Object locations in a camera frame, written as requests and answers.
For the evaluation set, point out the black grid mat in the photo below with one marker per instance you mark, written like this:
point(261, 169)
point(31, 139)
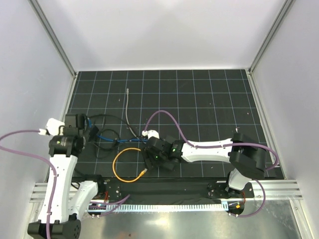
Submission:
point(206, 105)

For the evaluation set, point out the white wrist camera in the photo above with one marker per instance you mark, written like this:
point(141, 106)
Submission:
point(53, 127)
point(150, 133)

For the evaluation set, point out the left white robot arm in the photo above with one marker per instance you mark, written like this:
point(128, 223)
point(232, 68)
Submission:
point(60, 215)

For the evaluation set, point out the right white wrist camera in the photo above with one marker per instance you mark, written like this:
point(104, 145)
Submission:
point(150, 133)

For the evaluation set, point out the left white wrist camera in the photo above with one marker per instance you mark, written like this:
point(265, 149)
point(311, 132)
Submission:
point(53, 127)

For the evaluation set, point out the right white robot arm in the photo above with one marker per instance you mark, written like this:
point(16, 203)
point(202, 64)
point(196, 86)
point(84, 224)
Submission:
point(243, 153)

